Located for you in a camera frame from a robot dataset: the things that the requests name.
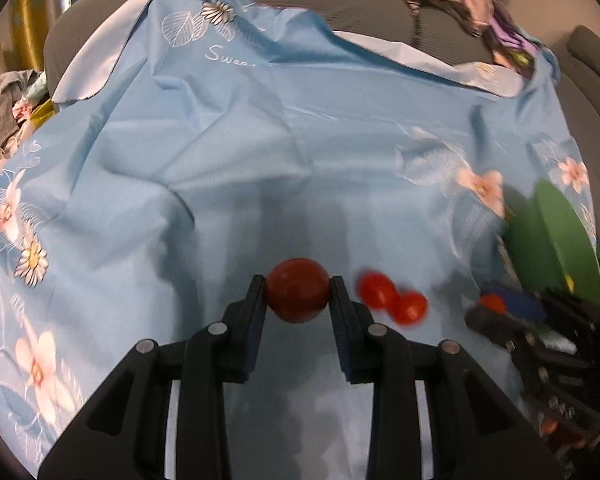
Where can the light blue floral blanket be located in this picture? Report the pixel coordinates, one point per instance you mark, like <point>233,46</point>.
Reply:
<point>280,160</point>

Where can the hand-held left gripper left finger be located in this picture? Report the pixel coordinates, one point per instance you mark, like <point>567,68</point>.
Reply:
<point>252,325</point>

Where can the purple and green clothes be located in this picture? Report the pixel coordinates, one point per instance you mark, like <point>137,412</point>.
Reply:
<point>512,40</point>

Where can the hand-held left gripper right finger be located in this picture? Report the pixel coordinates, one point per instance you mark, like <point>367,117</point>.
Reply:
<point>341,330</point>

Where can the yellow patterned curtain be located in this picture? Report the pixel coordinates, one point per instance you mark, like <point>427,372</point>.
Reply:
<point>35,15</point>

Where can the grey and white clothes pile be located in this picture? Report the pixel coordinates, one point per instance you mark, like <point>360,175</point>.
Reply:
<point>10,105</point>

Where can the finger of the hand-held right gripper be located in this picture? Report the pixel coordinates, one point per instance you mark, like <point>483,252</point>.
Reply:
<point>522,305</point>
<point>490,325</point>

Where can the red tomato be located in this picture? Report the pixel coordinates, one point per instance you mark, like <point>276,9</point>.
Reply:
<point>491,303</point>
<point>410,309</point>
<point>297,290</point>
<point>375,290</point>

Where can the green plastic bowl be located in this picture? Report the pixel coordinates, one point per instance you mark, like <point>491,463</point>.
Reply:
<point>555,240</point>

